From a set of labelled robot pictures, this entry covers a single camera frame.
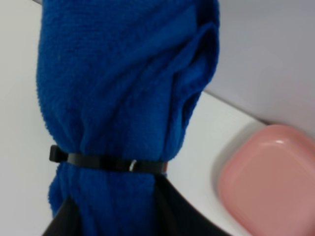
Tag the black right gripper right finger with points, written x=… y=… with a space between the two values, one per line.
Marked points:
x=176 y=216

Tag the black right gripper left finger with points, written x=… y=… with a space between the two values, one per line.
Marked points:
x=67 y=221

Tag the blue towel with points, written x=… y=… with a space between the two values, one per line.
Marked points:
x=121 y=78

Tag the pink square plate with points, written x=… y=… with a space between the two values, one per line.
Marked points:
x=268 y=185

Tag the black cable tie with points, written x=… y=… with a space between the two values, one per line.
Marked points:
x=100 y=162

